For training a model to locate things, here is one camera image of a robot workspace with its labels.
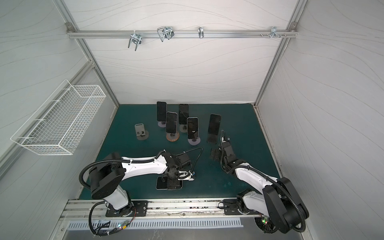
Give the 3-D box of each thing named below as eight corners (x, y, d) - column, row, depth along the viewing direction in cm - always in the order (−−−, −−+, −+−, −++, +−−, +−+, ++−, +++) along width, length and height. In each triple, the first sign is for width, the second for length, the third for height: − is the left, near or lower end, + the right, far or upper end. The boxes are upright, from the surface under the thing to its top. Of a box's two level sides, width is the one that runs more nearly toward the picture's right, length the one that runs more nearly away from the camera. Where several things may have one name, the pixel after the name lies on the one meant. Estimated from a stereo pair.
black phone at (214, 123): (208, 140, 102) (210, 125, 88) (208, 129, 108) (209, 113, 94) (218, 140, 102) (222, 125, 88) (217, 129, 108) (220, 113, 94)
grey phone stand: (137, 140, 101) (132, 132, 94) (139, 131, 106) (135, 123, 99) (147, 140, 101) (143, 132, 94) (149, 131, 106) (146, 123, 99)
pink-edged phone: (168, 137, 102) (164, 123, 90) (169, 126, 108) (166, 111, 96) (178, 137, 102) (175, 123, 90) (179, 126, 108) (176, 111, 96)
